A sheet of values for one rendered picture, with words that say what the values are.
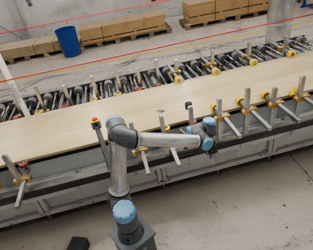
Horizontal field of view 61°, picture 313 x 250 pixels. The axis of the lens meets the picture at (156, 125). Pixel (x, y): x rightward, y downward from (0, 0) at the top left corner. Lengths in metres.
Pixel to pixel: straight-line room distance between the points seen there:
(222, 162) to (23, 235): 2.22
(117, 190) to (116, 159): 0.27
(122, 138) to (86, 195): 1.55
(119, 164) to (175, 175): 1.28
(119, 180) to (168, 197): 1.22
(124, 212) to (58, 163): 1.01
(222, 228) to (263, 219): 0.40
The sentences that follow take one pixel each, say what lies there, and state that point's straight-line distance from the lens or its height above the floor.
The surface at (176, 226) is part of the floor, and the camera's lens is 2.75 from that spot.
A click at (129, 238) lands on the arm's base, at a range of 1.97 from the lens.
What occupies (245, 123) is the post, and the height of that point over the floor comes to 0.83.
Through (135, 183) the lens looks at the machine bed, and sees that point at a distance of 2.91.
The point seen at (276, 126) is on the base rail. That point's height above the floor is 0.70.
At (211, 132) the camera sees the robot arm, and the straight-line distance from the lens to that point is 1.92.
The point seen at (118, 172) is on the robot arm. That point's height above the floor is 1.07.
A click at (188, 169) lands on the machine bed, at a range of 2.95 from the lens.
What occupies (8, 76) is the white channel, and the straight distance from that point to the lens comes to 3.07.
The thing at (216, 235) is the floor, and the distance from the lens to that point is 2.69.
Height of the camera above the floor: 2.28
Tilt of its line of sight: 35 degrees down
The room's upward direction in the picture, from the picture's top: 10 degrees counter-clockwise
